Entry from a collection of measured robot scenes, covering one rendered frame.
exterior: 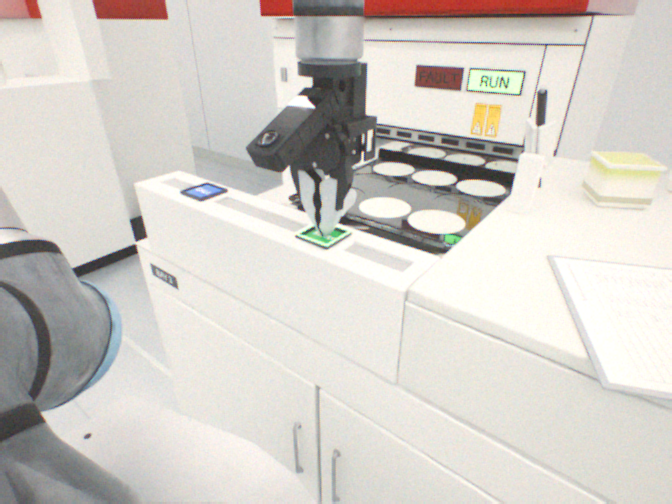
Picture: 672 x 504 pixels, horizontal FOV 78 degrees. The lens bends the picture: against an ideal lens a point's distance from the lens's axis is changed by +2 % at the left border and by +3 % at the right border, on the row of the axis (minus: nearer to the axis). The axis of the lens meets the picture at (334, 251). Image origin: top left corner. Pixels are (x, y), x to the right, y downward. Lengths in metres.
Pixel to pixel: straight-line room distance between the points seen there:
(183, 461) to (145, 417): 0.08
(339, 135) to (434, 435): 0.38
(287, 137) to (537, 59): 0.66
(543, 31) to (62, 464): 0.96
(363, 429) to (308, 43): 0.50
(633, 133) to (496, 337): 2.12
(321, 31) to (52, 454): 0.40
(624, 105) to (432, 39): 1.55
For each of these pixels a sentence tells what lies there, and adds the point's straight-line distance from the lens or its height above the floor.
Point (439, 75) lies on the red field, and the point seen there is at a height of 1.10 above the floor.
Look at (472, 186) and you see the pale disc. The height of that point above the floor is 0.90.
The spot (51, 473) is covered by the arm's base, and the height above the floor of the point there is 1.00.
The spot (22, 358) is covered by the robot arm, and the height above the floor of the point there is 1.02.
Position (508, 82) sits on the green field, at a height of 1.10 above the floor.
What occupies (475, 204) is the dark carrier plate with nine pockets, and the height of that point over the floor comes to 0.90.
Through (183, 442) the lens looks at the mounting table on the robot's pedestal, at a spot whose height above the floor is 0.82.
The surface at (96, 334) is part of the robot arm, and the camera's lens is 0.43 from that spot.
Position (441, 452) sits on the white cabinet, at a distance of 0.58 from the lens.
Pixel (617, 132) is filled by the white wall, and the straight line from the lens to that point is 2.49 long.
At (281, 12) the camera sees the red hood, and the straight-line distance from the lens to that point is 1.26.
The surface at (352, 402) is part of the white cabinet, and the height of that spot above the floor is 0.74.
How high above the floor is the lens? 1.21
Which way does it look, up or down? 29 degrees down
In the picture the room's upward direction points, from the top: straight up
